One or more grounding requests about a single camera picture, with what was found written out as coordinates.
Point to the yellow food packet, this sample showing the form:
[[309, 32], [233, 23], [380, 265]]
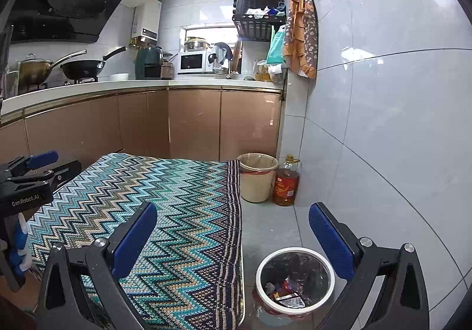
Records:
[[262, 72]]

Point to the white-rimmed trash bin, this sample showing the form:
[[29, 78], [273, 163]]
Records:
[[261, 300]]

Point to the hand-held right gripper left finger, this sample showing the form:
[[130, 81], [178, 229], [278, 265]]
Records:
[[136, 238]]

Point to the beige lined trash bin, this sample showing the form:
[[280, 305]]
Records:
[[256, 182]]

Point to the black printed wrapper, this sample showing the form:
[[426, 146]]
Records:
[[291, 301]]

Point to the cooking oil bottle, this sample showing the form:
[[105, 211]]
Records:
[[284, 186]]

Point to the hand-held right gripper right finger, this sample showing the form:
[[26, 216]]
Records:
[[332, 241]]

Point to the orange patterned apron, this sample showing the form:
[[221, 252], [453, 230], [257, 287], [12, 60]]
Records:
[[300, 38]]

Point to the white microwave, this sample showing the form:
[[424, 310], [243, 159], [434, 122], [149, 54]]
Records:
[[191, 61]]

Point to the black wok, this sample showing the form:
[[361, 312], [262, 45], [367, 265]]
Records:
[[79, 70]]

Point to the teal shopping bag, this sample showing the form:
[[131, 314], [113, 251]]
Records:
[[276, 46]]

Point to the small white plastic bag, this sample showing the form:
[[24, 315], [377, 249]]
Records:
[[277, 70]]

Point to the person's left hand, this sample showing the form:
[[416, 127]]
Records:
[[20, 245]]

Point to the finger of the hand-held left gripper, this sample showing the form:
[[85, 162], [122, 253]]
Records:
[[44, 159], [62, 172]]

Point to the zigzag woven mat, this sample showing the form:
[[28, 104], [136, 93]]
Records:
[[166, 197]]

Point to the shiny red wrapper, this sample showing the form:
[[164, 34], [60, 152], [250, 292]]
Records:
[[288, 282]]

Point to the white water heater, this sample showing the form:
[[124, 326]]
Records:
[[149, 18]]

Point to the steel jug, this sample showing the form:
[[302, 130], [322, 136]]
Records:
[[13, 83]]

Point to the brown base cabinets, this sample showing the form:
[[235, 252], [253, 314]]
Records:
[[191, 123]]

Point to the black dish rack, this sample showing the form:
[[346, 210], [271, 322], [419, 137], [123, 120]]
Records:
[[254, 26]]

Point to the steel steamer pot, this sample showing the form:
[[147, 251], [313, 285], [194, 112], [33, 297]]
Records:
[[194, 44]]

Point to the gas stove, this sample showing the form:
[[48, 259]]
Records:
[[84, 80]]

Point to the small brown jar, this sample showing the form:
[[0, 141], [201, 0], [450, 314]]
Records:
[[167, 71]]

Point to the grey hanging cloth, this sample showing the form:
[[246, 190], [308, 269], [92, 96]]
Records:
[[221, 50]]

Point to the green air fryer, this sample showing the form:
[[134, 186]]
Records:
[[147, 59]]

